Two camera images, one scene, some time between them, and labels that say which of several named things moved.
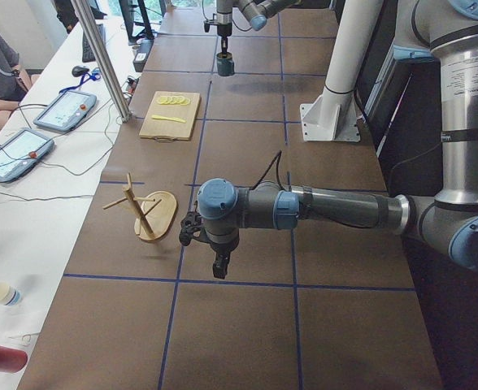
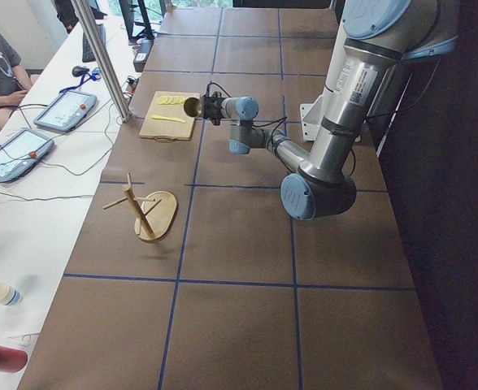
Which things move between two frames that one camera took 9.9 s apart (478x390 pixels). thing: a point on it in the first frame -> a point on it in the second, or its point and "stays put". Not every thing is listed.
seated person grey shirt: [2, 82] stays put
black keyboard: [88, 54] stays put
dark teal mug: [226, 66] -> [193, 106]
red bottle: [1, 359] stays put
